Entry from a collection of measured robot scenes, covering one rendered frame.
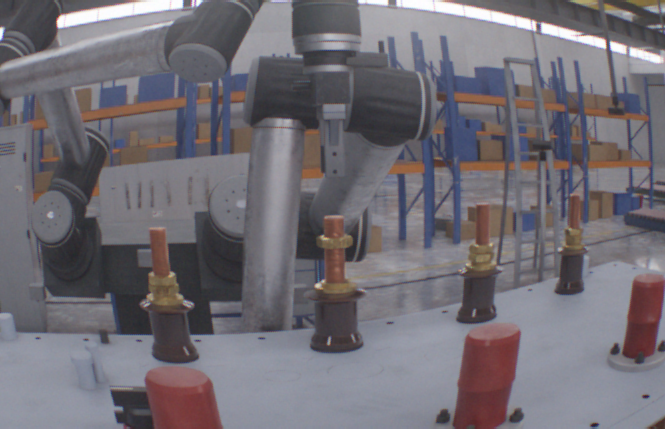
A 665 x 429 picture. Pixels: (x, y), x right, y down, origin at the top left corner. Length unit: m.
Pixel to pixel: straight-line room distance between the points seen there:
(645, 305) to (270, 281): 0.84
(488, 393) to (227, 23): 0.68
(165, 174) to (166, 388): 5.26
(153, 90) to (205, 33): 7.69
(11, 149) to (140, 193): 1.53
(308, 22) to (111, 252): 1.75
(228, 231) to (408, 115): 0.85
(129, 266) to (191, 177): 3.26
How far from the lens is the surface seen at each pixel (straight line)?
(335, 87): 1.02
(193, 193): 5.85
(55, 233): 2.15
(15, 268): 5.64
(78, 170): 2.26
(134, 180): 5.78
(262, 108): 1.37
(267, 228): 1.38
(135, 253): 2.62
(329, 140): 1.03
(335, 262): 1.09
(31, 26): 1.62
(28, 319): 5.73
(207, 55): 1.03
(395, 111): 1.40
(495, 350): 0.69
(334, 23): 1.04
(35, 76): 1.37
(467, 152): 10.19
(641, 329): 0.92
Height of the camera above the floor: 1.71
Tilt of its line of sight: 7 degrees down
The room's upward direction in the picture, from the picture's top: 2 degrees counter-clockwise
